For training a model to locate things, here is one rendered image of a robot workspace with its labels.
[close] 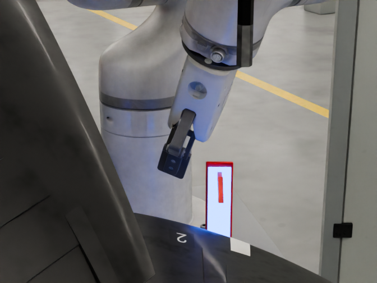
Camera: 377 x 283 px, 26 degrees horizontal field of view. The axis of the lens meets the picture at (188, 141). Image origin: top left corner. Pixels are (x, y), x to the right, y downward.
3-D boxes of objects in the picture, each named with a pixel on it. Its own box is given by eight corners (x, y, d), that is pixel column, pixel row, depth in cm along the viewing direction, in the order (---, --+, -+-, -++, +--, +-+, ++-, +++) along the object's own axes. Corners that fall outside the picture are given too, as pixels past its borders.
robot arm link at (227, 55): (252, 62, 79) (243, 83, 81) (274, 12, 85) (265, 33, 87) (171, 29, 79) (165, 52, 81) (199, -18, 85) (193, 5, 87)
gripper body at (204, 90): (240, 78, 80) (212, 153, 88) (266, 21, 87) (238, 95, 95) (170, 50, 80) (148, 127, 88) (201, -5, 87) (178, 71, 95)
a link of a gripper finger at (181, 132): (185, 133, 82) (174, 166, 86) (208, 83, 87) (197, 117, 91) (174, 128, 82) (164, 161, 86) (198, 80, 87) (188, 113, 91)
